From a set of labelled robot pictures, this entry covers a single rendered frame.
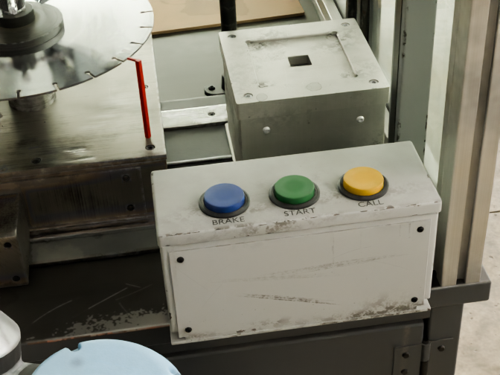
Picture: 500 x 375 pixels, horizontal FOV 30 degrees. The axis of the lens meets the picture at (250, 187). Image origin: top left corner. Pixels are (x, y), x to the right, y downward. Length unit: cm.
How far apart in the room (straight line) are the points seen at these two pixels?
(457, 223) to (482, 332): 108
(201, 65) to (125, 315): 55
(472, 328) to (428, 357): 93
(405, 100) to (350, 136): 12
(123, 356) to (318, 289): 34
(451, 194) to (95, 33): 46
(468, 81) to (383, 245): 18
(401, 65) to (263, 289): 28
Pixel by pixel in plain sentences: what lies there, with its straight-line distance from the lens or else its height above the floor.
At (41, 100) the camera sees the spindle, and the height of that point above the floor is 86.
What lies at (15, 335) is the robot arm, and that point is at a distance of 71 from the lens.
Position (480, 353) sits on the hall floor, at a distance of 203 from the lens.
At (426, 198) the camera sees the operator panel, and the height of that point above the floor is 90.
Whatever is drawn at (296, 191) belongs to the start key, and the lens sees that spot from 92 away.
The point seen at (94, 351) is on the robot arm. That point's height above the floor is 98.
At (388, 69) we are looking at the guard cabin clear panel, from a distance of 125.
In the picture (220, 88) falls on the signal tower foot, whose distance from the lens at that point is 139.
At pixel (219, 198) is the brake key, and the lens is 91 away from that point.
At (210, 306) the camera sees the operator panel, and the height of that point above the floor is 80.
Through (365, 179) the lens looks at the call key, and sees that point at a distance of 93.
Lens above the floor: 146
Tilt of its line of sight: 37 degrees down
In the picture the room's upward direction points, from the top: 3 degrees counter-clockwise
